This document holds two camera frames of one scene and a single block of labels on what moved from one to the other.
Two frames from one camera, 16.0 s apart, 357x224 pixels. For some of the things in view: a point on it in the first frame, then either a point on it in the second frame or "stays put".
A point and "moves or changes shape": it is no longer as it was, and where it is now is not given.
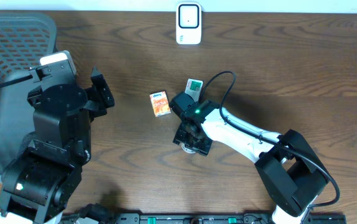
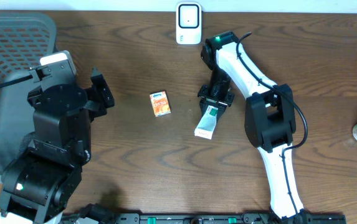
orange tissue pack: (161, 103) stays put
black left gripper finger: (101, 98) stays put
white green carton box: (194, 88) moves or changes shape
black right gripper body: (202, 144) -> (217, 93)
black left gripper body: (81, 101) stays put
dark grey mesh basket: (10, 44) stays put
